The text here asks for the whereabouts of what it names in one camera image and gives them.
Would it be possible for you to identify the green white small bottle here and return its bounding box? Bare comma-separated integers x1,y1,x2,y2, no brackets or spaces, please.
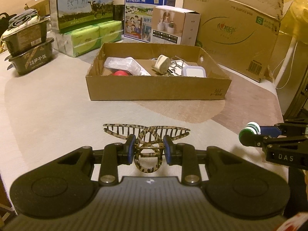
239,121,261,146

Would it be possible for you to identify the leopard print hair claw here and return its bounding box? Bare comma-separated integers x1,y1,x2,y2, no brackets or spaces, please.
103,123,191,174

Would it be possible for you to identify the yellow plastic bag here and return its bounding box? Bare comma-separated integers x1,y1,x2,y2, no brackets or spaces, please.
280,0,307,44

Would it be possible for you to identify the shallow brown cardboard tray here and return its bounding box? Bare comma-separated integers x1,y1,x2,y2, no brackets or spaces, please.
86,42,231,101

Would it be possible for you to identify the large brown cardboard box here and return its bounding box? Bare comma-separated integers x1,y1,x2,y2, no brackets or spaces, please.
183,0,284,82

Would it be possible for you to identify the red rubber toy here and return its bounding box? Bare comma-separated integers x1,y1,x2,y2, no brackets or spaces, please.
112,70,130,76

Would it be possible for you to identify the white power adapter plug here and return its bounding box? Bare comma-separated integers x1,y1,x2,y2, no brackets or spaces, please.
152,55,171,74

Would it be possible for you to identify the lower black instant-meal bowl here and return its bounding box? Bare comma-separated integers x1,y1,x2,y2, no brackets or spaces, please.
5,38,54,76

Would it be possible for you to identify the black instant-meal bowl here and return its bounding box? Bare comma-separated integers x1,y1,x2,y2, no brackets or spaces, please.
3,19,49,57
5,38,54,76

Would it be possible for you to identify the clear plastic bag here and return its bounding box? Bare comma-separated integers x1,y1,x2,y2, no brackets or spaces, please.
104,57,141,76

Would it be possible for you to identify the white remote control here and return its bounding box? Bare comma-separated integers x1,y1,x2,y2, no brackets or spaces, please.
126,57,151,76

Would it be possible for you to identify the green tissue pack bundle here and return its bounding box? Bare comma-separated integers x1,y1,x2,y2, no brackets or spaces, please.
51,20,123,57

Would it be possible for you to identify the white humidifier box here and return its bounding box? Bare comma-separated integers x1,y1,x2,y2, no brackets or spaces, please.
151,5,200,46

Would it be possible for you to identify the upper black instant-meal bowl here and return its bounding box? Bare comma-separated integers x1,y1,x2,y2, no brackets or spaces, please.
3,19,49,57

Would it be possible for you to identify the stack of folded cloths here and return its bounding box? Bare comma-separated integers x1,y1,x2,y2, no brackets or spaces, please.
8,9,40,30

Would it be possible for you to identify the black bag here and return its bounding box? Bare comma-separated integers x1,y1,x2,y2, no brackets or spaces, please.
0,12,16,37

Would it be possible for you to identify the green cow milk carton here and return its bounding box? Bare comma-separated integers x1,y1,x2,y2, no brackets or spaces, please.
49,0,114,33

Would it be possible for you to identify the flat cardboard box behind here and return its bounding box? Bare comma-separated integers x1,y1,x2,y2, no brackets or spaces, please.
24,0,50,16

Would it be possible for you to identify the dark box behind cartons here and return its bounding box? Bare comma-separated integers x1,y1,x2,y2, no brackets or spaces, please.
113,4,125,21

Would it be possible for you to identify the blue milk carton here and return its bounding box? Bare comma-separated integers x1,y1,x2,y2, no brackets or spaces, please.
124,0,176,42

